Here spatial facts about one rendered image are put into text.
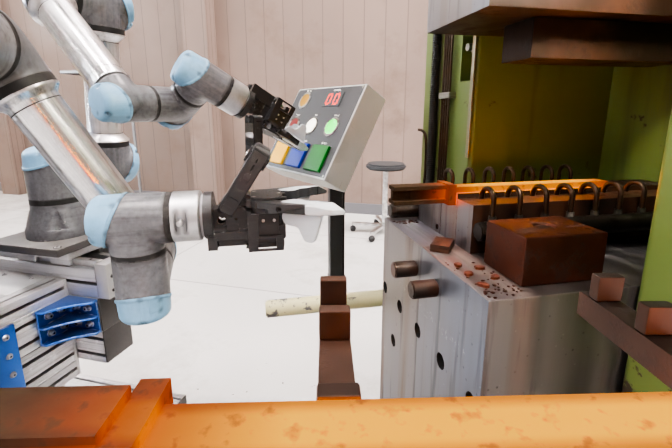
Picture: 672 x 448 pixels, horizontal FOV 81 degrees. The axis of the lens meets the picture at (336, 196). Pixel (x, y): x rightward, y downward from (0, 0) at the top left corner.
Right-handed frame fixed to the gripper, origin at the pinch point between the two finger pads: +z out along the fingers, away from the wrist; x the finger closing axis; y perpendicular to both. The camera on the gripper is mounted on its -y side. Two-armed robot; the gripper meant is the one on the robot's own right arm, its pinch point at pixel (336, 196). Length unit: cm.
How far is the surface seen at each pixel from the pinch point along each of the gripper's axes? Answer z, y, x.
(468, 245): 19.6, 7.2, 7.0
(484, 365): 13.8, 16.8, 22.1
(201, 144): -73, 25, -418
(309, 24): 49, -102, -379
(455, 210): 19.6, 2.8, 2.3
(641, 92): 68, -17, -11
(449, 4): 19.5, -30.1, -3.9
